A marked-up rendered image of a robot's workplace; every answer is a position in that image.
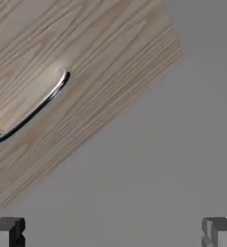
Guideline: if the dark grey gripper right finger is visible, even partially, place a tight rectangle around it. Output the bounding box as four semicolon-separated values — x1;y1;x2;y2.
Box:
201;217;227;247

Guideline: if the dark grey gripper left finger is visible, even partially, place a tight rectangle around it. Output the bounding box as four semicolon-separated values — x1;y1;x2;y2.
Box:
0;217;26;247

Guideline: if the light wood drawer front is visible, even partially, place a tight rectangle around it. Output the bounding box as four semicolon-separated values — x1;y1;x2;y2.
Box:
0;0;176;209

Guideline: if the light wood cabinet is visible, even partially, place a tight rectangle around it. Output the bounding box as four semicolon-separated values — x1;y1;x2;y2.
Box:
0;0;184;209

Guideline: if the curved silver metal handle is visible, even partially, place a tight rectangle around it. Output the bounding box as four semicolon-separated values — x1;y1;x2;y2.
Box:
0;69;71;144

